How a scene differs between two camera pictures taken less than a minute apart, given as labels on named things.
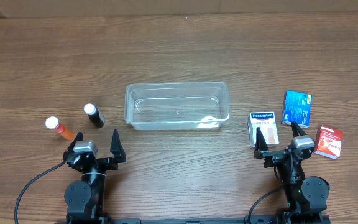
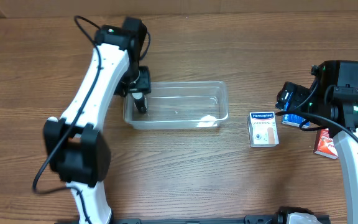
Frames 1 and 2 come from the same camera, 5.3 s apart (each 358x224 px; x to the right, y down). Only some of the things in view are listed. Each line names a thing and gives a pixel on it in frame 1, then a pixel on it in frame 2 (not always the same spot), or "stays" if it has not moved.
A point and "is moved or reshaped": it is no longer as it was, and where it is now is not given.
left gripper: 117,149 → 142,80
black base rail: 191,221 stays
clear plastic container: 176,106 stays
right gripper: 272,155 → 298,91
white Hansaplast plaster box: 266,121 stays
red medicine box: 329,142 stays
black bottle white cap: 95,116 is moved or reshaped
